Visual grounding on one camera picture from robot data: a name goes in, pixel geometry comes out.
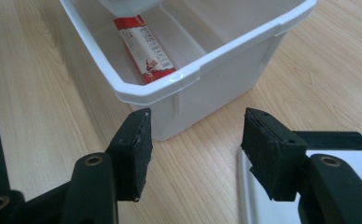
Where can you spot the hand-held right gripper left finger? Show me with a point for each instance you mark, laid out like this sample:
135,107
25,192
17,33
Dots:
129,161

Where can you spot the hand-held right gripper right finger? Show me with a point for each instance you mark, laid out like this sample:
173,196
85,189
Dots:
272,161

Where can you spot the white plastic storage box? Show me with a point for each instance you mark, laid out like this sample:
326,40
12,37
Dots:
232,74

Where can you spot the red and white packet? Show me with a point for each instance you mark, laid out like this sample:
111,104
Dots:
146,53

